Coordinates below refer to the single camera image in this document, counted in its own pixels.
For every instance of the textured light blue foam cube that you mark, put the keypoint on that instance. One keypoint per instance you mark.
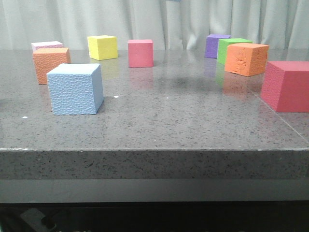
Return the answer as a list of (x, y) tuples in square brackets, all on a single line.
[(75, 89)]

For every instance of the small red foam cube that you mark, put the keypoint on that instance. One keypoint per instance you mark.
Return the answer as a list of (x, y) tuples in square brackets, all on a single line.
[(140, 53)]

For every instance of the yellow foam cube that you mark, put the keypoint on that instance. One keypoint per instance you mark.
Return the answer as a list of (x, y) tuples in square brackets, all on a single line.
[(102, 47)]

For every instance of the purple foam cube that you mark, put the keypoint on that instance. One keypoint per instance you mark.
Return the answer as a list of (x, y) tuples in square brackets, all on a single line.
[(212, 41)]

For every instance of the grey pleated curtain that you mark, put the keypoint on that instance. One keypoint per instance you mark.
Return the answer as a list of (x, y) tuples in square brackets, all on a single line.
[(171, 25)]

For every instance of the green foam cube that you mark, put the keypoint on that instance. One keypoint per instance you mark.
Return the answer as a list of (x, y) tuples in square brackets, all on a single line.
[(224, 43)]

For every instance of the orange cube right side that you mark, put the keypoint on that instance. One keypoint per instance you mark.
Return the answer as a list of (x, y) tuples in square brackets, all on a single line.
[(246, 59)]

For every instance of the orange textured cube left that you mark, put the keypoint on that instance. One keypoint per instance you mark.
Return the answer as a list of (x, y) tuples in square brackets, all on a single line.
[(46, 59)]

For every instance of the large red foam cube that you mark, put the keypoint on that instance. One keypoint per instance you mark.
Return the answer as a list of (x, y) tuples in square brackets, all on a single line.
[(286, 86)]

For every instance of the pale pink foam cube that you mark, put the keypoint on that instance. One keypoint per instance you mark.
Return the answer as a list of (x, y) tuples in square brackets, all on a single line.
[(50, 44)]

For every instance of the grey bracket under table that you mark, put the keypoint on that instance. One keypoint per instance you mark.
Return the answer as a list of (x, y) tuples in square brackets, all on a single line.
[(37, 220)]

